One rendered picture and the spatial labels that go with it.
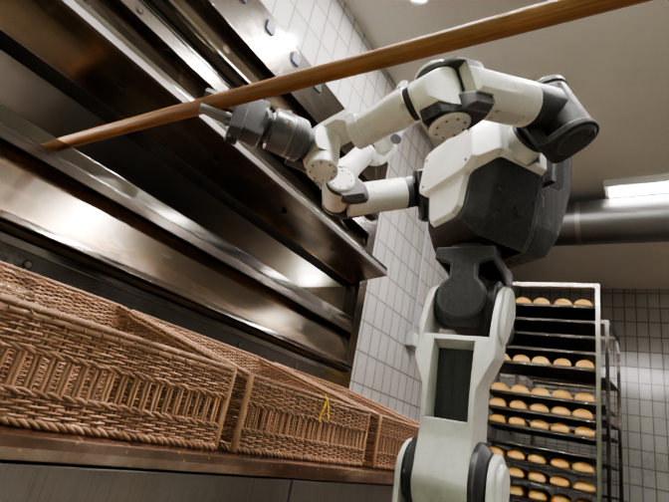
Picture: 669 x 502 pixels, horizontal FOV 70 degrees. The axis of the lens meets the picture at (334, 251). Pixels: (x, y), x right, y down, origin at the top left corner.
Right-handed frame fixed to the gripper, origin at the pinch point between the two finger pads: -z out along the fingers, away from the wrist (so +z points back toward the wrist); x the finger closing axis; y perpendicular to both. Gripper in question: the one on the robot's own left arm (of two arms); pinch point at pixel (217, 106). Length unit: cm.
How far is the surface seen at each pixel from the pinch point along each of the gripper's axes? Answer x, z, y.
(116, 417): 58, 1, 0
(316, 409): 49, 45, 30
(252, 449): 60, 28, 18
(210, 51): -52, -7, 52
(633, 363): -65, 441, 230
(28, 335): 50, -13, -9
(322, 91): -85, 41, 88
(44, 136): 3, -34, 37
